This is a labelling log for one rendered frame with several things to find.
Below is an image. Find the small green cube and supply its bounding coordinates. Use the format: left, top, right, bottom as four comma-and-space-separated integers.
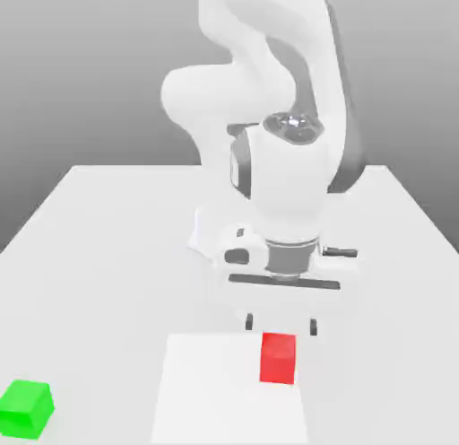
0, 379, 56, 441

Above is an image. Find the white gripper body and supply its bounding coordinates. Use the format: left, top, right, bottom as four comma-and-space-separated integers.
225, 272, 344, 316

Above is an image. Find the small red cube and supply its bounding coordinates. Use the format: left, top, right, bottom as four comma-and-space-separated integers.
258, 332, 299, 386

